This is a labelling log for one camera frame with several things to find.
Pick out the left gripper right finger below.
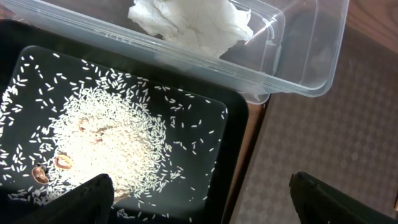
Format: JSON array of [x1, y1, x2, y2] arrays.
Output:
[[289, 172, 397, 224]]

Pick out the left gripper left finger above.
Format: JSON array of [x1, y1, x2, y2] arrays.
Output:
[[14, 174, 114, 224]]

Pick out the black waste tray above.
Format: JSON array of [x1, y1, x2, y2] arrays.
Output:
[[1, 20, 249, 223]]

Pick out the white tissue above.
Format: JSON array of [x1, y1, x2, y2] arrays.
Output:
[[127, 0, 254, 58]]

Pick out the clear plastic bin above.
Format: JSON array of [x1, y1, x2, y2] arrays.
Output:
[[3, 0, 349, 104]]

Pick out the pile of rice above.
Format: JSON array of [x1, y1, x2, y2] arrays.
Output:
[[1, 48, 228, 223]]

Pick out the brown serving tray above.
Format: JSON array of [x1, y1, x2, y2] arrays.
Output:
[[231, 29, 397, 223]]

